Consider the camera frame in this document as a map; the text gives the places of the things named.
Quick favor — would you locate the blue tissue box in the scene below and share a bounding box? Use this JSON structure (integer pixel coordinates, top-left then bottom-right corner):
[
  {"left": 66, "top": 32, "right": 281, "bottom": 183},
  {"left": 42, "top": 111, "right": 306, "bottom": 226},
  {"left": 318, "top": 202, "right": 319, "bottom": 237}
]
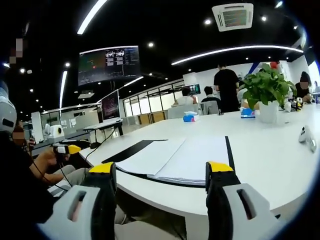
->
[
  {"left": 240, "top": 108, "right": 257, "bottom": 119},
  {"left": 182, "top": 113, "right": 201, "bottom": 123}
]

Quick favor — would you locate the green potted plant white pot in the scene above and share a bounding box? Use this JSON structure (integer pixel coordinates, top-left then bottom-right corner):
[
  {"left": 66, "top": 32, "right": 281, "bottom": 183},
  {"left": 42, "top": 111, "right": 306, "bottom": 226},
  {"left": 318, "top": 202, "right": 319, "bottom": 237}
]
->
[{"left": 240, "top": 61, "right": 298, "bottom": 124}]

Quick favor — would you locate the person's left hand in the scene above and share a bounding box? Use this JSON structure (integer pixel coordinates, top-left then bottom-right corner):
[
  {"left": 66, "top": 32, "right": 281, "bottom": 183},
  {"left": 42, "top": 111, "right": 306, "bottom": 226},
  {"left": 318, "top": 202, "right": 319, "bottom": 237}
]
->
[{"left": 37, "top": 148, "right": 71, "bottom": 174}]

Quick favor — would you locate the straight ceiling light strip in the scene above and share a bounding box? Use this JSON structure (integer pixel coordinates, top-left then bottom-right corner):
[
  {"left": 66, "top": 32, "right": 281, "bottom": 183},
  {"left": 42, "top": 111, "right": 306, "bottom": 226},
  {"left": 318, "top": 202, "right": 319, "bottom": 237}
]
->
[{"left": 76, "top": 0, "right": 109, "bottom": 36}]

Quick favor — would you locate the white worn chest device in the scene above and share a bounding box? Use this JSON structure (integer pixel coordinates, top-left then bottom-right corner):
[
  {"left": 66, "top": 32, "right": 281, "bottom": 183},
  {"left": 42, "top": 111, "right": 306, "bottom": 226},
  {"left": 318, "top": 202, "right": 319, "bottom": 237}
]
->
[{"left": 0, "top": 79, "right": 18, "bottom": 141}]

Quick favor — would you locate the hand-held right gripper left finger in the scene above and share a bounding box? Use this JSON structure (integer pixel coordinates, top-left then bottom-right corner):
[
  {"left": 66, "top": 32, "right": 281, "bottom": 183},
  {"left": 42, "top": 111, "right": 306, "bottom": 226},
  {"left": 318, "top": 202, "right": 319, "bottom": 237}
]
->
[{"left": 37, "top": 161, "right": 118, "bottom": 240}]

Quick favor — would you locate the grey office chair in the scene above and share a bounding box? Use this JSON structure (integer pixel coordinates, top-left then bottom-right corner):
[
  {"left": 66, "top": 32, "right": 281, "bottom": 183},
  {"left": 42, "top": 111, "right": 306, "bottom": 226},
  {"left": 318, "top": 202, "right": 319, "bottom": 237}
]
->
[{"left": 166, "top": 103, "right": 202, "bottom": 120}]

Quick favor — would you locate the yellow black gripper on table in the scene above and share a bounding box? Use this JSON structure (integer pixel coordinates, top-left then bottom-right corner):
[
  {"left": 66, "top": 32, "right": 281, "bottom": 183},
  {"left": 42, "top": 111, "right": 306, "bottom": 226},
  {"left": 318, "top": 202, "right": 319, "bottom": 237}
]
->
[{"left": 291, "top": 97, "right": 305, "bottom": 112}]

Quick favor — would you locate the ceiling air conditioner unit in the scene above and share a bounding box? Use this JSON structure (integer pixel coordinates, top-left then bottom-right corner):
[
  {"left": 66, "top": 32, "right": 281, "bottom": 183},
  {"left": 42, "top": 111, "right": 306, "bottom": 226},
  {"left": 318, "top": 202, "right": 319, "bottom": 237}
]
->
[{"left": 211, "top": 2, "right": 255, "bottom": 33}]

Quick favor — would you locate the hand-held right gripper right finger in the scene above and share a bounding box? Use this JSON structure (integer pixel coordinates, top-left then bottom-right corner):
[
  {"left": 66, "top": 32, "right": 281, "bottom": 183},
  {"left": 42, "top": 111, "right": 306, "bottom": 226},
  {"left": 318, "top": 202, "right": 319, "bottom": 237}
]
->
[{"left": 205, "top": 161, "right": 283, "bottom": 240}]

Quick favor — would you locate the person's black shirt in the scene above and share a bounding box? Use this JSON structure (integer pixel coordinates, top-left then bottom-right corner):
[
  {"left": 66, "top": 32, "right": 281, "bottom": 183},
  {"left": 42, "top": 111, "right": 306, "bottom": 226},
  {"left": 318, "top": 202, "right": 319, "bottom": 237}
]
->
[{"left": 0, "top": 131, "right": 57, "bottom": 225}]

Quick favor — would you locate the long curved ceiling light strip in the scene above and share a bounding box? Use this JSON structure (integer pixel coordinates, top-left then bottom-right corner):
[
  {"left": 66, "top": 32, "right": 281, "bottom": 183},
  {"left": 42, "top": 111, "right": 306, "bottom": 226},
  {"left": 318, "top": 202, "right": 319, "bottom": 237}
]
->
[{"left": 170, "top": 44, "right": 305, "bottom": 66}]

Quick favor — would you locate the white robot device yellow ring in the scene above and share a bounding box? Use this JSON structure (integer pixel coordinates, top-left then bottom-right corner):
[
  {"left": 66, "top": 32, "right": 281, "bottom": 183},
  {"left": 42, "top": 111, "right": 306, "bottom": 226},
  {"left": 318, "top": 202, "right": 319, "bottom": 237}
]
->
[{"left": 43, "top": 123, "right": 66, "bottom": 141}]

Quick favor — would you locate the hanging ceiling display screen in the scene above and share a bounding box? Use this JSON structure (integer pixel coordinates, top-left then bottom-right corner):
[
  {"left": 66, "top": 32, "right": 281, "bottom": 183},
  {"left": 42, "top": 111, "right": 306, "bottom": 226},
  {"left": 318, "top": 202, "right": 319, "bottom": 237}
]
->
[{"left": 77, "top": 45, "right": 141, "bottom": 87}]

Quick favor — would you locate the desk computer monitor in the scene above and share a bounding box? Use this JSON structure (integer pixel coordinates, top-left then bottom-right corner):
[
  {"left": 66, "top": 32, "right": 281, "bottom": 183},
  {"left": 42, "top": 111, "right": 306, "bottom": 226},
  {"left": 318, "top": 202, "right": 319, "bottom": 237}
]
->
[{"left": 100, "top": 89, "right": 121, "bottom": 122}]

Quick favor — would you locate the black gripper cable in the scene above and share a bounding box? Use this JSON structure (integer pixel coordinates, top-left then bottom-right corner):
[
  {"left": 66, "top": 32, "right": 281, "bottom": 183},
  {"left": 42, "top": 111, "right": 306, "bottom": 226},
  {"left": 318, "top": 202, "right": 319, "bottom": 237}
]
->
[{"left": 32, "top": 156, "right": 75, "bottom": 192}]

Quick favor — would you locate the small colourful monitor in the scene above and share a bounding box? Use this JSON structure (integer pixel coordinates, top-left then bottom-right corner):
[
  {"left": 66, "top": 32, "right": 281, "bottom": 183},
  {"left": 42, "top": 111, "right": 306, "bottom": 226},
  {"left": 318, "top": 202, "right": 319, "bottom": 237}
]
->
[{"left": 187, "top": 83, "right": 201, "bottom": 96}]

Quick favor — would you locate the black monitor stand desk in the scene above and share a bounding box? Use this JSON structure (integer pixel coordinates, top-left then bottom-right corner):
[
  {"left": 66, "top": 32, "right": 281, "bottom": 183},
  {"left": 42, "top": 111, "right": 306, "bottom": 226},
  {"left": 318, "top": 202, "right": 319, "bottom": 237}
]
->
[{"left": 82, "top": 119, "right": 125, "bottom": 144}]

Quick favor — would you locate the white hand-held device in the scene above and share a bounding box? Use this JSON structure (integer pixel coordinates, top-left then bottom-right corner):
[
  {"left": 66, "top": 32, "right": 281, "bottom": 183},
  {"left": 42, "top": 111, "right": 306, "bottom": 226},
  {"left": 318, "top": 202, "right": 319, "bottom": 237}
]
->
[{"left": 298, "top": 124, "right": 318, "bottom": 154}]

